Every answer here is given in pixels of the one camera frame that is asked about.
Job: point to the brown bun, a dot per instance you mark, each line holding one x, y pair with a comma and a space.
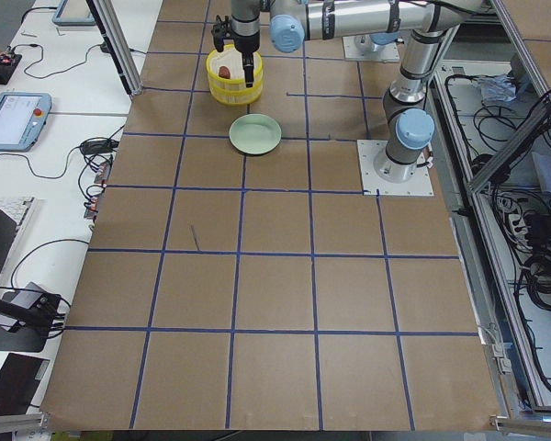
224, 72

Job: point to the pale green plate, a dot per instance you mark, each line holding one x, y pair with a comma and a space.
255, 134

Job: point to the teach pendant tablet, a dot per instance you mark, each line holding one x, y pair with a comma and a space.
70, 13
22, 117

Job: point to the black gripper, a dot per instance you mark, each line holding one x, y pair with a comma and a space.
245, 40

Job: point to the black power adapter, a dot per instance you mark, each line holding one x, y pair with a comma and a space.
98, 147

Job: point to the aluminium side rail frame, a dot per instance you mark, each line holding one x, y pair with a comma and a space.
492, 96

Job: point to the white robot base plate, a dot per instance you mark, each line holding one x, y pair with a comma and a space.
380, 177

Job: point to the aluminium frame post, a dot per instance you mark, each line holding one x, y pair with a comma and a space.
108, 24

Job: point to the yellow-rimmed steamer layer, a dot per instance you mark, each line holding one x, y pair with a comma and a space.
246, 96
238, 84

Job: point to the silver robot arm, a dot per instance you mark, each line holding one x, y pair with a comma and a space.
371, 26

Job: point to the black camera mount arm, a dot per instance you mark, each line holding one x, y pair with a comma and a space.
30, 316

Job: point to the white keyboard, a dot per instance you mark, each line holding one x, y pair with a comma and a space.
19, 209

